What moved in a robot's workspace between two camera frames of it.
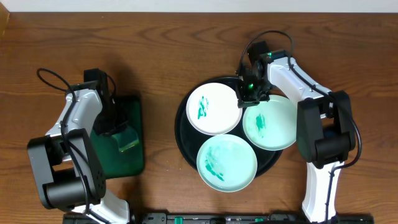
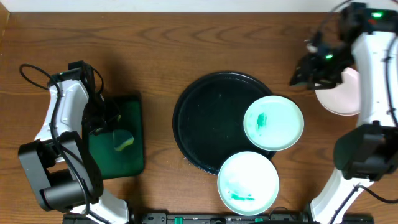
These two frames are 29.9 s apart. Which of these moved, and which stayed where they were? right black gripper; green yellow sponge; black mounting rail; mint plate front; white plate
Moved: right black gripper; white plate; mint plate front; green yellow sponge
Stayed: black mounting rail
